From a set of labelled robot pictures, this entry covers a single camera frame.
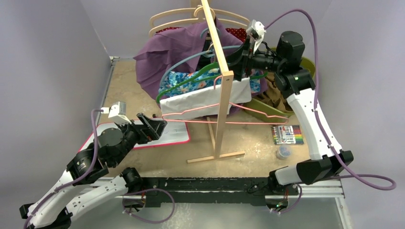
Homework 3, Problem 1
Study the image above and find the white garment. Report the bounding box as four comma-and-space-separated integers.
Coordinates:
160, 78, 252, 120

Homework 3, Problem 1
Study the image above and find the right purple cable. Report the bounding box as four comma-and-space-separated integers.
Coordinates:
265, 9, 397, 191

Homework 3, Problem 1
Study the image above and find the grey-blue plastic hanger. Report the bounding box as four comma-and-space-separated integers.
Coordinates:
160, 27, 240, 87

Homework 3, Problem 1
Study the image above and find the red polka dot garment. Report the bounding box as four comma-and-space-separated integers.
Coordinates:
226, 28, 247, 42

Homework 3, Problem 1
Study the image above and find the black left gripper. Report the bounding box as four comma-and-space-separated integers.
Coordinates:
112, 113, 168, 166

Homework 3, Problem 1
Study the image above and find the front wooden hanger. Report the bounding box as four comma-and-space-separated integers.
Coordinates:
149, 18, 250, 37

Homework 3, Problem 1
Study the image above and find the marker pen box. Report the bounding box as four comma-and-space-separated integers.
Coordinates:
272, 125, 304, 145

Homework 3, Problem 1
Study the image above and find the green plastic basket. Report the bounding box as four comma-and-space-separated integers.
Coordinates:
246, 48, 315, 117

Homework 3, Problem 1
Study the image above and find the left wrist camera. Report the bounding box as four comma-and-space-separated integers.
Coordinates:
101, 101, 131, 126

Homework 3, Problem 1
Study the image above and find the purple garment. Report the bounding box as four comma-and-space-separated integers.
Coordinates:
133, 19, 254, 116

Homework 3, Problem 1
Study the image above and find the wooden clothes rack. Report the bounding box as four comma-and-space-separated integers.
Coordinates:
187, 0, 245, 164

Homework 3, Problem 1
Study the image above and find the tan pleated skirt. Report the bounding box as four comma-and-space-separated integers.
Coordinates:
256, 73, 292, 112

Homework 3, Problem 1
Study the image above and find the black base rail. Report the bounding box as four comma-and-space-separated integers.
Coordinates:
128, 177, 299, 208

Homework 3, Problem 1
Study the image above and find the red-edged whiteboard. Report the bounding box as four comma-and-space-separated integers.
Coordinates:
96, 122, 190, 156

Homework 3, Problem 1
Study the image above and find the green plastic hanger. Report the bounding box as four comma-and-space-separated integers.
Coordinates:
156, 62, 268, 104

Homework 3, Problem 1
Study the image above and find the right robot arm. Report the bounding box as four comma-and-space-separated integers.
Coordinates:
226, 31, 354, 194

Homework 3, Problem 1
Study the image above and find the small clear plastic cup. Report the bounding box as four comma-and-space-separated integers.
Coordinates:
276, 145, 292, 160

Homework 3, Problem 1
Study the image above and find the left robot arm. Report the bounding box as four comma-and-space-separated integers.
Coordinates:
20, 108, 167, 229

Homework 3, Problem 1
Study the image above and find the blue floral garment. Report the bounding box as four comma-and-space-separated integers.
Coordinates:
159, 68, 262, 97

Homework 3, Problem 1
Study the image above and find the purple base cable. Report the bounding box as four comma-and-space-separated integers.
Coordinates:
122, 188, 175, 224

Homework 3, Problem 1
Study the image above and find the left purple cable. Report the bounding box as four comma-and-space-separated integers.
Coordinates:
23, 108, 110, 229

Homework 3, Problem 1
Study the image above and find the wooden hanger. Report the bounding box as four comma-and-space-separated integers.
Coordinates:
149, 18, 250, 37
149, 6, 250, 28

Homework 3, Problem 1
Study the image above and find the pink wire hanger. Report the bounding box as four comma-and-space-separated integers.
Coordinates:
151, 75, 289, 126

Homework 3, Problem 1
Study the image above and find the rear wooden hanger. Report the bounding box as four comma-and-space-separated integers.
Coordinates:
149, 6, 250, 28

